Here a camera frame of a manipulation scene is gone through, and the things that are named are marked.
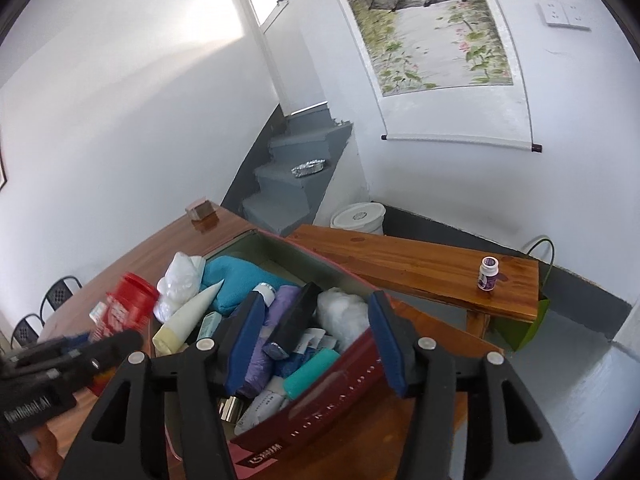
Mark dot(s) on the black metal chair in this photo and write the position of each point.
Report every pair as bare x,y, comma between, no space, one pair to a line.
57,292
25,330

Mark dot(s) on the clear plastic bag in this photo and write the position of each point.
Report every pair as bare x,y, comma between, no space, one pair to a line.
345,310

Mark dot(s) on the blue white sachet bundle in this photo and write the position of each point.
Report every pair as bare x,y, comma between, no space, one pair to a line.
260,405

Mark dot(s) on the hanging scroll painting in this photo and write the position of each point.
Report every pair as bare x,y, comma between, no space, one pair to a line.
430,35

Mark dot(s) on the small purple label bottle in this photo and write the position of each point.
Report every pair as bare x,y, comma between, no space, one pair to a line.
487,275

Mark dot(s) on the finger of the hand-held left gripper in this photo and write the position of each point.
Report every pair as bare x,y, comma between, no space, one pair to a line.
50,349
115,345

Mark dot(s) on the foil tray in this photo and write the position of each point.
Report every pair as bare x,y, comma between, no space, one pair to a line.
309,167

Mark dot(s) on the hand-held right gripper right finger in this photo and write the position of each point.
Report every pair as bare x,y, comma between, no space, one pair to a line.
390,345

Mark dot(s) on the cream tube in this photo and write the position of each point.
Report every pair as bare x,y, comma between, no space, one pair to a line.
187,317

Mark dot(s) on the teal packet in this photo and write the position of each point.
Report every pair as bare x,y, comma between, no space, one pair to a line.
310,375

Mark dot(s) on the white wall socket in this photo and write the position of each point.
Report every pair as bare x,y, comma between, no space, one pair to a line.
562,14

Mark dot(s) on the small card box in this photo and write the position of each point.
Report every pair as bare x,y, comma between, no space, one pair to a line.
200,209

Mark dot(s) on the teal cloth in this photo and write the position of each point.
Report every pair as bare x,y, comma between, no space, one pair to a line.
235,280

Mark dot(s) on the white plastic bucket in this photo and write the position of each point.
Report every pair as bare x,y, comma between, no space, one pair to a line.
357,217

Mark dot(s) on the rose gold cosmetic tube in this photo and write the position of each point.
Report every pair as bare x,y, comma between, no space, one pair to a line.
231,408

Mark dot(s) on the white plastic bag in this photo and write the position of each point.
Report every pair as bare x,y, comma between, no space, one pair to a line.
180,275

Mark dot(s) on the wooden bench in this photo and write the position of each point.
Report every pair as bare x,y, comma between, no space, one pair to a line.
410,265

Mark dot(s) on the grey cabinet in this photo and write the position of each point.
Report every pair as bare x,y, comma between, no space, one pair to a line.
285,195

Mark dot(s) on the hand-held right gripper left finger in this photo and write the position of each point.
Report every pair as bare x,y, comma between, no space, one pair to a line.
245,345

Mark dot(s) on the pale green small tube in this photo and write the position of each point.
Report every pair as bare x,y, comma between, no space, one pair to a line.
209,325

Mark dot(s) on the red snack canister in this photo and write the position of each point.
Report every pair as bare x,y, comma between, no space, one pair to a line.
130,305

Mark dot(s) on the red tin box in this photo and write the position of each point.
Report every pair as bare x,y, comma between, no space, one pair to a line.
330,400

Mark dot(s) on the wooden desktop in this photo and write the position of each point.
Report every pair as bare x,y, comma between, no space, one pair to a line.
165,240

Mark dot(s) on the purple packet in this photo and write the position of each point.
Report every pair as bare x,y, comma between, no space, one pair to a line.
282,310

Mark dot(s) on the green bag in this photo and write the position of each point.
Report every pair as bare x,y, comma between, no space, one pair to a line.
525,330

